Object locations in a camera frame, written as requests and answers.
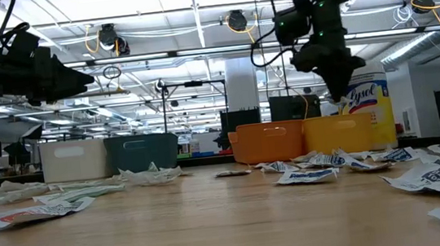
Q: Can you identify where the silver air duct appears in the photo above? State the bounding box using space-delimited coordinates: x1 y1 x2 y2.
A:
375 5 440 72

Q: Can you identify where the thin orange hanging cable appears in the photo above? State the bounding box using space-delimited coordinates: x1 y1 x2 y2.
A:
259 44 310 124

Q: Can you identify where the small white bottle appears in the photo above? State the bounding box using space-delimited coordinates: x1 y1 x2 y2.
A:
187 138 202 155

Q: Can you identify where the long ceiling light bar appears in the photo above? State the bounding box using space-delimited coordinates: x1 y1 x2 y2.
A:
61 22 440 72

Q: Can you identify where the teal plastic bin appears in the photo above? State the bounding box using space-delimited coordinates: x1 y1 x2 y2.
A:
102 130 182 177

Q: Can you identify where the black ceiling cable reel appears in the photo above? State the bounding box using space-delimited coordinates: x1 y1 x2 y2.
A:
226 8 250 33
96 20 132 59
411 0 438 16

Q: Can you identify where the white red-print packet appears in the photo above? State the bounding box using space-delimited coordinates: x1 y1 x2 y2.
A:
0 195 98 231

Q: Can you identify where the orange plastic bin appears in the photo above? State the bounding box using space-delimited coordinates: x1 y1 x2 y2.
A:
227 118 307 168

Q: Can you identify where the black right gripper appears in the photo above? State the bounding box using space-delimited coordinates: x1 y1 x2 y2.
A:
284 0 370 106

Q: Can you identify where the white plastic bin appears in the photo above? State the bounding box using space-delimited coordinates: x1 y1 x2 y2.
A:
38 136 112 186

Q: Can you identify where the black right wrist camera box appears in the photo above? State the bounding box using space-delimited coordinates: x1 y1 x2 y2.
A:
272 5 314 47

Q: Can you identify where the white green-stripe packet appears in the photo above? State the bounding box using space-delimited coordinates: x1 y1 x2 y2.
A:
33 183 127 209
48 175 123 194

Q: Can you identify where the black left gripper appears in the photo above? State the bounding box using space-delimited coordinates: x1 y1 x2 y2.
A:
0 40 98 110

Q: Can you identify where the black metal frame stand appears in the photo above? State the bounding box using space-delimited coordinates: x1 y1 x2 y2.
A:
160 77 232 134

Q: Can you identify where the Lysol wipes canister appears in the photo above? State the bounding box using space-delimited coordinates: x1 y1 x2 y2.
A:
337 59 399 155

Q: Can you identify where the white building column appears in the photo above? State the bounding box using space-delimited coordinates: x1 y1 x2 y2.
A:
223 55 261 113

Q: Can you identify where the black hanging cable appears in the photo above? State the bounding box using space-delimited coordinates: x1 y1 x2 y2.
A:
268 0 288 98

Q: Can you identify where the black cable loop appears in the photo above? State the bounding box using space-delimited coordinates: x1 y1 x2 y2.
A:
101 64 123 81

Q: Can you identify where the yellow plastic bin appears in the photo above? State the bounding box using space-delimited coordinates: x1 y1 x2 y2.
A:
301 112 376 160

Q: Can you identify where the black right camera cable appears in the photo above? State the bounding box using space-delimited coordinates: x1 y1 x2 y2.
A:
244 0 305 70

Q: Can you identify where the crumpled white packet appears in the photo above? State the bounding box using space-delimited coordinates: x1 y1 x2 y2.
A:
0 175 50 195
0 184 51 205
117 158 189 190

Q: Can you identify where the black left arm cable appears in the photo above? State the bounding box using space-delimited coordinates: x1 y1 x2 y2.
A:
0 0 33 51

